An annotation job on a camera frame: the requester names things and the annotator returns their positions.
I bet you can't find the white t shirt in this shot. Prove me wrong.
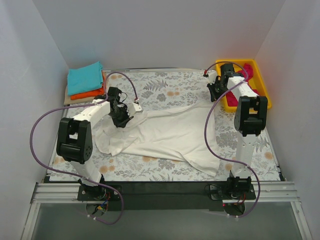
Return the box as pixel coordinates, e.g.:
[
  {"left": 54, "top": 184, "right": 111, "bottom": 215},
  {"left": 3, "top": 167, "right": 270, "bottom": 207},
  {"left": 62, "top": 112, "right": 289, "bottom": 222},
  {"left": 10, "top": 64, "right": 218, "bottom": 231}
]
[{"left": 95, "top": 101, "right": 220, "bottom": 177}]

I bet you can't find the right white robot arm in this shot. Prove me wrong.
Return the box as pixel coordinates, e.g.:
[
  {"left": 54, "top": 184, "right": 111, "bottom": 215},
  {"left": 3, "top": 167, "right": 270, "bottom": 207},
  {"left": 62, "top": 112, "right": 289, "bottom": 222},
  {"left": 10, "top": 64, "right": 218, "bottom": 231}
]
[{"left": 203, "top": 61, "right": 268, "bottom": 200}]

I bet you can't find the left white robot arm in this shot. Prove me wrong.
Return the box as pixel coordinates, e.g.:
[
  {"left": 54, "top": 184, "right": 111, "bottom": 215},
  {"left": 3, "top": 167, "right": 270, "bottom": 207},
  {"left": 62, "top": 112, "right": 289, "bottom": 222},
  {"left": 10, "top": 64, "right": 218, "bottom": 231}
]
[{"left": 56, "top": 87, "right": 133, "bottom": 200}]

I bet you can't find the magenta t shirt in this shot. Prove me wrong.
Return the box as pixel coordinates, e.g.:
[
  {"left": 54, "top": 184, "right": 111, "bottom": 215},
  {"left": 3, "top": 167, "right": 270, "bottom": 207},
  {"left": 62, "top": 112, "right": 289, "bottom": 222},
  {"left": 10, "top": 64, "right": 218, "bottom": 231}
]
[{"left": 226, "top": 63, "right": 254, "bottom": 107}]

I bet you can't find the folded orange t shirt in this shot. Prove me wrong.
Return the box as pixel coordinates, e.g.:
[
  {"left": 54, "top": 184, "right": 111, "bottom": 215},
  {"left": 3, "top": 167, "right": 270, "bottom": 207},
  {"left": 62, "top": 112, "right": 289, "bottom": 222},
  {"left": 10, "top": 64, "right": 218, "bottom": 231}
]
[{"left": 70, "top": 84, "right": 105, "bottom": 100}]

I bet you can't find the yellow plastic bin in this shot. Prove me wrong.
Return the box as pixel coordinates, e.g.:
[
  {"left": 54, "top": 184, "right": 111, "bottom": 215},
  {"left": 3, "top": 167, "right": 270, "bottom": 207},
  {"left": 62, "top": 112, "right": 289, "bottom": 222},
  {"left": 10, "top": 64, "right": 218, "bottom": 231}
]
[{"left": 215, "top": 58, "right": 272, "bottom": 113}]

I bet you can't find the floral patterned table mat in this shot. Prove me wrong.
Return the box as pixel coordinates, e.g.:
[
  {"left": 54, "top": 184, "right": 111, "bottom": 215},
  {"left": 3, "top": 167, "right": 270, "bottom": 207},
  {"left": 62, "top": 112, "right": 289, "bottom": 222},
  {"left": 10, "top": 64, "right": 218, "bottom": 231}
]
[{"left": 91, "top": 71, "right": 280, "bottom": 181}]

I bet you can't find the folded teal t shirt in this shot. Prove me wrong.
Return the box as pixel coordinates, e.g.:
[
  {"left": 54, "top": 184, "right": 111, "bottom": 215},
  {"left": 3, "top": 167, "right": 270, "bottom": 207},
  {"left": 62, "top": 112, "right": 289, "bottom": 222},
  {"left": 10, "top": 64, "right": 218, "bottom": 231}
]
[{"left": 67, "top": 61, "right": 103, "bottom": 96}]

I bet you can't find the folded beige t shirt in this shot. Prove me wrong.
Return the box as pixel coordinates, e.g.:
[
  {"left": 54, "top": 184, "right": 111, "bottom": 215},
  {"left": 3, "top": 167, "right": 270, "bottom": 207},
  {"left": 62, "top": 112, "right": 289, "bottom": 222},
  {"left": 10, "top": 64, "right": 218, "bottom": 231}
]
[{"left": 64, "top": 87, "right": 95, "bottom": 105}]

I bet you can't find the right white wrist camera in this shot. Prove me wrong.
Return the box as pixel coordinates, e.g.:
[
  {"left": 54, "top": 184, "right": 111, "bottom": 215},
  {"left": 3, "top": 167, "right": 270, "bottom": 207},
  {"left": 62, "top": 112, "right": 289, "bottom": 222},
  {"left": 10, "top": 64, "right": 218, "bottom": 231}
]
[{"left": 203, "top": 70, "right": 218, "bottom": 84}]

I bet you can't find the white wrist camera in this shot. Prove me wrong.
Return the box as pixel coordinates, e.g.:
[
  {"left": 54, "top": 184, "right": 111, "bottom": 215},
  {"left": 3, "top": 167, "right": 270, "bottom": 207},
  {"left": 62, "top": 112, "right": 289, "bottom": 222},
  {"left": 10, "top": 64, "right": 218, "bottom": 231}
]
[
  {"left": 203, "top": 70, "right": 218, "bottom": 84},
  {"left": 127, "top": 102, "right": 143, "bottom": 117}
]

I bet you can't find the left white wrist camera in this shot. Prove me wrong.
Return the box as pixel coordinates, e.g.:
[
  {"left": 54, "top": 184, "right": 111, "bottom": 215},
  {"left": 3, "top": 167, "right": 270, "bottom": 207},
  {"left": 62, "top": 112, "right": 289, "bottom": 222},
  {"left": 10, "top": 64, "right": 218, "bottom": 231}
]
[{"left": 127, "top": 102, "right": 143, "bottom": 117}]

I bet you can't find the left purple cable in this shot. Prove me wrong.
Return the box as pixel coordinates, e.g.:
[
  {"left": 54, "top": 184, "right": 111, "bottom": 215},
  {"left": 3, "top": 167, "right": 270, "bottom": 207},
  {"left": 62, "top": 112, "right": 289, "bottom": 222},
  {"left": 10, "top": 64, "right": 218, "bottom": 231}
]
[{"left": 29, "top": 71, "right": 139, "bottom": 225}]

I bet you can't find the purple cable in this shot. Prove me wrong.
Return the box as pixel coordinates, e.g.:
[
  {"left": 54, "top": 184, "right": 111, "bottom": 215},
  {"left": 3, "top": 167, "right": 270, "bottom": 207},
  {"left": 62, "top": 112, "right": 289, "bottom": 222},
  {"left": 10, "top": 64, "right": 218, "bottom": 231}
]
[
  {"left": 29, "top": 71, "right": 139, "bottom": 225},
  {"left": 203, "top": 61, "right": 262, "bottom": 219}
]

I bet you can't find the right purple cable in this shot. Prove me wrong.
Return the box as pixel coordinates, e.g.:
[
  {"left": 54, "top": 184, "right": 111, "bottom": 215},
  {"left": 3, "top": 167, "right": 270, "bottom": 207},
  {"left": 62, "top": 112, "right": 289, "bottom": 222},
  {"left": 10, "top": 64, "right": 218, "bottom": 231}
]
[{"left": 203, "top": 61, "right": 262, "bottom": 219}]

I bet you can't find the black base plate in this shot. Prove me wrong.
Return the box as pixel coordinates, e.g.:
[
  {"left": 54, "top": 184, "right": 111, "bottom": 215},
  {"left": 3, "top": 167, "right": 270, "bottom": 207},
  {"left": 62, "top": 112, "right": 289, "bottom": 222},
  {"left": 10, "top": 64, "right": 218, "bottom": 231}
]
[{"left": 77, "top": 181, "right": 259, "bottom": 212}]

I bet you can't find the aluminium frame rail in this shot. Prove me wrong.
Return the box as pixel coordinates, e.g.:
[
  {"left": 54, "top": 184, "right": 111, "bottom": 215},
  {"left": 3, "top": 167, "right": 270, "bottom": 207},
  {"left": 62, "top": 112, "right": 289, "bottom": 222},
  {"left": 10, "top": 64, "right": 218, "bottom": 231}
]
[{"left": 21, "top": 181, "right": 312, "bottom": 240}]

